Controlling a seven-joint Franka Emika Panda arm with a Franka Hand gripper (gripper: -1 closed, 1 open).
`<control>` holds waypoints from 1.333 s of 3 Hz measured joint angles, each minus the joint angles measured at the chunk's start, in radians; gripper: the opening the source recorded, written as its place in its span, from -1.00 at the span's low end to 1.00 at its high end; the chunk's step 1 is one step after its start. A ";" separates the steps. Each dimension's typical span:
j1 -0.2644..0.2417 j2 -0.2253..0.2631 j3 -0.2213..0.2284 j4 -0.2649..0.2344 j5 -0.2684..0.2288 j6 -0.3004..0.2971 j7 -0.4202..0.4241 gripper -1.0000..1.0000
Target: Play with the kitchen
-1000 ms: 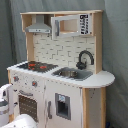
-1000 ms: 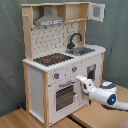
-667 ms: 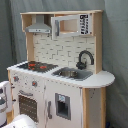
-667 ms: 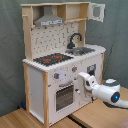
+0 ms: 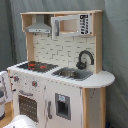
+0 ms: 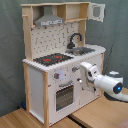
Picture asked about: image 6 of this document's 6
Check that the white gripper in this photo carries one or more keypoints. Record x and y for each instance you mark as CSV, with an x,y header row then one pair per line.
x,y
88,73

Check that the white fridge door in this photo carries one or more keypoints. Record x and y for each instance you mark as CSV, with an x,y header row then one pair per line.
x,y
88,92

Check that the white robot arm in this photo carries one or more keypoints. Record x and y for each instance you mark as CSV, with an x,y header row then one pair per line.
x,y
112,87

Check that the white wooden toy kitchen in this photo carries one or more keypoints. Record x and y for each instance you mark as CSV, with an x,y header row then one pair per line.
x,y
40,84

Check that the right red stove knob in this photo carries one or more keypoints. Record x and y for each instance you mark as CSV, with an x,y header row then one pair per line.
x,y
74,69

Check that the red stove knob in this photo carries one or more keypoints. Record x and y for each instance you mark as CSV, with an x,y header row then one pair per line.
x,y
56,75
74,69

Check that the grey toy sink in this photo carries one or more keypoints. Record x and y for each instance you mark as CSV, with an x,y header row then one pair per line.
x,y
79,51

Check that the left red stove knob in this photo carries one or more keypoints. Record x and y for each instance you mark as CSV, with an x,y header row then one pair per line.
x,y
56,75

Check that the oven door with window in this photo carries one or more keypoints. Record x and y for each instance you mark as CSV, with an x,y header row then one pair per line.
x,y
64,97

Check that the black stovetop red burners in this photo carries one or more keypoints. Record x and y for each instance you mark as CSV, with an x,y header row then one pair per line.
x,y
52,59

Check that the grey range hood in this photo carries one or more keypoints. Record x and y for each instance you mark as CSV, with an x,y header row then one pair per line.
x,y
48,18

